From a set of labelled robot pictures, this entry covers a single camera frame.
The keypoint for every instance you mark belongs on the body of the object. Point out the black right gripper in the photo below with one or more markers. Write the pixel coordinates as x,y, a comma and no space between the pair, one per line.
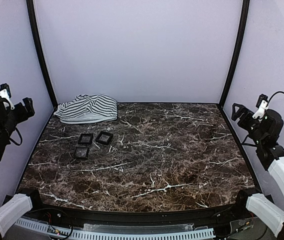
243,116

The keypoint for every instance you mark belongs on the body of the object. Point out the black frame post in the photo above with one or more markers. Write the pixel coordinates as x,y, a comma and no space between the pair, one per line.
236,52
39,51

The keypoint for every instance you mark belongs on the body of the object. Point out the striped black white garment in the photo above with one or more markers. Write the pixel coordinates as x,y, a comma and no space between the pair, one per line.
87,109

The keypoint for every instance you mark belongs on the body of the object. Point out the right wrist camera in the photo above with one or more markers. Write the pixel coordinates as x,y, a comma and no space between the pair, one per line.
262,100

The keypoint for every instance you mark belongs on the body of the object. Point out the black square box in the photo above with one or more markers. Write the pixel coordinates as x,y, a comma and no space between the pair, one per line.
85,139
81,152
104,138

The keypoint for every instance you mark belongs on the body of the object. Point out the black right frame post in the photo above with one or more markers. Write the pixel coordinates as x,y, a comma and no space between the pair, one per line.
236,52

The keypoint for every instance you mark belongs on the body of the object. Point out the black square box right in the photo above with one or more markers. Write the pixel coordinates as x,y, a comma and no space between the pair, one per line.
104,138

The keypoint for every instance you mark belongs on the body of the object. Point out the black front table rail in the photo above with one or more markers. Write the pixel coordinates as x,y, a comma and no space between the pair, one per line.
206,216

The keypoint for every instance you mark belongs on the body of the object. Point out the black square box rear left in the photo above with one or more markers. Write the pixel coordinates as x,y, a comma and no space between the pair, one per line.
85,139

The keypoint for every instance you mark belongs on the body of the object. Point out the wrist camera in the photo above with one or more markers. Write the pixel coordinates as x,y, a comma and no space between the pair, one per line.
262,100
5,91

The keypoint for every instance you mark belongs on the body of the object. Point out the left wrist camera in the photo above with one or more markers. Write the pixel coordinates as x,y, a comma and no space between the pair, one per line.
5,91

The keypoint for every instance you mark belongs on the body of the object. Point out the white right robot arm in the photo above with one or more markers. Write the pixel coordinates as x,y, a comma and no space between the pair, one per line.
263,127

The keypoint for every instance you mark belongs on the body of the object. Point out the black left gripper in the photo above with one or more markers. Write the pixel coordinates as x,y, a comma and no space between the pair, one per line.
21,109

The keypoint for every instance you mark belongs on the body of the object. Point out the black left frame post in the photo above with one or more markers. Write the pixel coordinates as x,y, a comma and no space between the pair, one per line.
39,51

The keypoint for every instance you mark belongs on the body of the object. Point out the white slotted cable duct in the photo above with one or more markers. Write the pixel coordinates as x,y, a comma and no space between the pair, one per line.
112,232

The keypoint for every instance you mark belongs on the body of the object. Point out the black square box front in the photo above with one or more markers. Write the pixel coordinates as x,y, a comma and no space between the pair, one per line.
81,152

